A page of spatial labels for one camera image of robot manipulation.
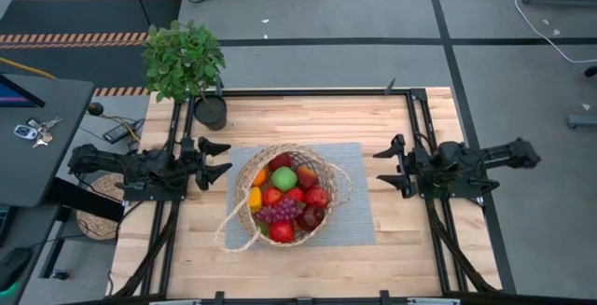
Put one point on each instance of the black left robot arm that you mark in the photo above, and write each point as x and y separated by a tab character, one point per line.
102	160

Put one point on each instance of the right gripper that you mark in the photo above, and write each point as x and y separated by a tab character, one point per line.
420	167

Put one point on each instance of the dark red apple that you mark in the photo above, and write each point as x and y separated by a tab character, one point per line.
310	218

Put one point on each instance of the yellow bell pepper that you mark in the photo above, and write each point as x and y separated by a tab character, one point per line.
255	199

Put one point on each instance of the woven wicker basket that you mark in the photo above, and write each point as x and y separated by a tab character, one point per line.
305	157

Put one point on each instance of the dark grey plant pot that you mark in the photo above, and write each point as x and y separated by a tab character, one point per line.
211	114

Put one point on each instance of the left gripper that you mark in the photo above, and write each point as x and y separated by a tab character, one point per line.
192	161

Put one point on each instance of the grey furniture foot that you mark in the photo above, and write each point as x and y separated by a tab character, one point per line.
580	121

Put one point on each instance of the red orange mango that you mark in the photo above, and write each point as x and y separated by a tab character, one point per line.
305	177

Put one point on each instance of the purple grape bunch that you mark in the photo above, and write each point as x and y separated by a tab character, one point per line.
280	211

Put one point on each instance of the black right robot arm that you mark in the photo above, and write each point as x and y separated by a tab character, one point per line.
508	153

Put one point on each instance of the black round knob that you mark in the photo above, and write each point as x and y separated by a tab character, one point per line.
96	108

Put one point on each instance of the computer monitor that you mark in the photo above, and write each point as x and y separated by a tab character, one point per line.
14	97

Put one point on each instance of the black hazard striped floor mat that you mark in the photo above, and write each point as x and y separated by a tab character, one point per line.
70	16

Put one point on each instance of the green apple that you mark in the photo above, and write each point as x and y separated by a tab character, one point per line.
284	178

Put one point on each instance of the black metal table frame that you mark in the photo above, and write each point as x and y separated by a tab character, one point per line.
326	92

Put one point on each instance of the grey woven placemat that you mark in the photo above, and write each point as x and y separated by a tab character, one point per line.
359	230

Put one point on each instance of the orange fruit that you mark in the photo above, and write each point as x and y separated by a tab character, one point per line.
259	177

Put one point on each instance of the black desk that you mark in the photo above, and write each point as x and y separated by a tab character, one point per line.
46	165

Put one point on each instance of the black power adapter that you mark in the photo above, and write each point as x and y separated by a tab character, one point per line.
119	131

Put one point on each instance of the key bunch with fob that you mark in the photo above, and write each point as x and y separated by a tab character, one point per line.
25	131

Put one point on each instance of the green leafy plant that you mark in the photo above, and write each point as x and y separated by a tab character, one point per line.
182	58

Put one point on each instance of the round woven mat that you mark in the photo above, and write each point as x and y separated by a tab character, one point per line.
98	223

